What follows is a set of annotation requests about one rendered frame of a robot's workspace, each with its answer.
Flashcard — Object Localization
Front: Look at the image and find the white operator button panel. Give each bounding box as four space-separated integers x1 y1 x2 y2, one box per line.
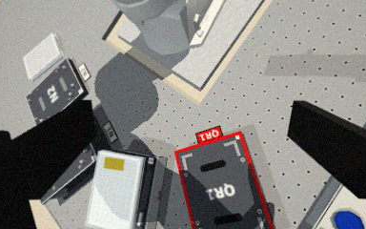
305 177 366 229

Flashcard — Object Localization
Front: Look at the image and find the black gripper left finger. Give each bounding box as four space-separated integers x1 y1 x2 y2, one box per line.
0 100 96 229

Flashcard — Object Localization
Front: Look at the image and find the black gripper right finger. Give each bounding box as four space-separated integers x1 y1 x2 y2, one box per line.
287 100 366 199

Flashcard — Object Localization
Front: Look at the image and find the cream n1 name plate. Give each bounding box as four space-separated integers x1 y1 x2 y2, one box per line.
103 121 118 144

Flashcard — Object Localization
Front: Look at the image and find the white n2 sign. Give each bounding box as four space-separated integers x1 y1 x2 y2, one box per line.
78 63 91 82

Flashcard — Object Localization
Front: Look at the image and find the red sign with white qr1 text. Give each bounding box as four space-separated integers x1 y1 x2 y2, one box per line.
195 125 223 144

